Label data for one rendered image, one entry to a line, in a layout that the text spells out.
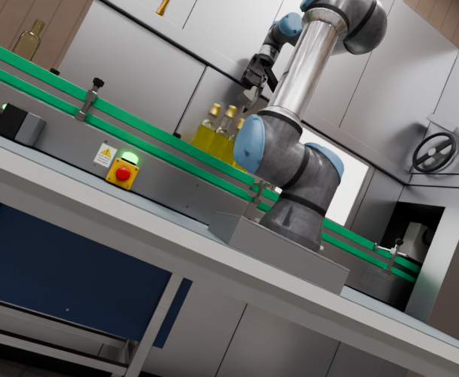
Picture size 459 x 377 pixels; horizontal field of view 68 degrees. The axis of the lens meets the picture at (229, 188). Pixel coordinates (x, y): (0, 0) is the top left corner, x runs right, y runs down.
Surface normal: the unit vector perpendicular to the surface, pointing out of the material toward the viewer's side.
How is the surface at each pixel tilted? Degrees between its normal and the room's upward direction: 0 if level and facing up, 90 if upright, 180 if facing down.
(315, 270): 90
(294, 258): 90
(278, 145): 86
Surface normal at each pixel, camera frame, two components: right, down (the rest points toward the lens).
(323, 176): 0.30, 0.00
